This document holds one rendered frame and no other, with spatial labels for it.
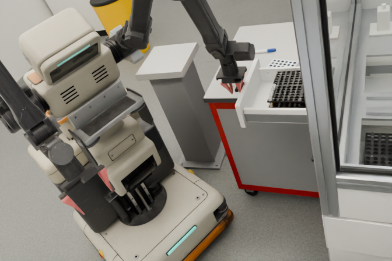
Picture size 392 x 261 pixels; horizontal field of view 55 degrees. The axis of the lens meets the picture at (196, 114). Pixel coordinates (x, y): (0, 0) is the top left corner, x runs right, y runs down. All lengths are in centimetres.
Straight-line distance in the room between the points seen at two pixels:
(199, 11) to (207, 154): 145
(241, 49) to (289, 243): 110
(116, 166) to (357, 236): 88
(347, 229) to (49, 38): 96
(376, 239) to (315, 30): 57
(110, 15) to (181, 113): 181
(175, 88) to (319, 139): 140
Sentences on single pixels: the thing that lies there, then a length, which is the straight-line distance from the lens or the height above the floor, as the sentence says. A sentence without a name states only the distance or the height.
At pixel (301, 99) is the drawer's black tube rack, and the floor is 90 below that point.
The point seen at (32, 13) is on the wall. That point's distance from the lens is 479.
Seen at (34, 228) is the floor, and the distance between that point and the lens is 277.
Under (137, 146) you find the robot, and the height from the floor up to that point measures 80.
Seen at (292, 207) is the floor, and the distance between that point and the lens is 213.
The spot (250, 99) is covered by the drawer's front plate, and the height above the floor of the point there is 87.
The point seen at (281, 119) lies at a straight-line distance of 133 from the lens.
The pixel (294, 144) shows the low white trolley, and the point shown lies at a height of 48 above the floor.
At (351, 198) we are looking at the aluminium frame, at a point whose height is 102.
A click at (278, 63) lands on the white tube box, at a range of 170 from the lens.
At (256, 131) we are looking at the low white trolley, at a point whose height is 54.
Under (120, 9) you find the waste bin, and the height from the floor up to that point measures 54.
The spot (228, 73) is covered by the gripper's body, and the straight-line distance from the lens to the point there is 134.
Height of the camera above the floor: 173
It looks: 37 degrees down
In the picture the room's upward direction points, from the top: 21 degrees counter-clockwise
